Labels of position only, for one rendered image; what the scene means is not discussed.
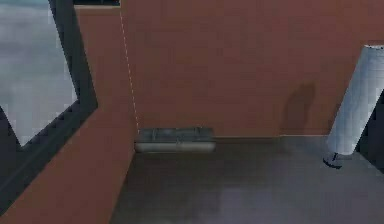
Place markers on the dark framed window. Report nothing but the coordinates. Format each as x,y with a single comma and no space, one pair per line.
33,66

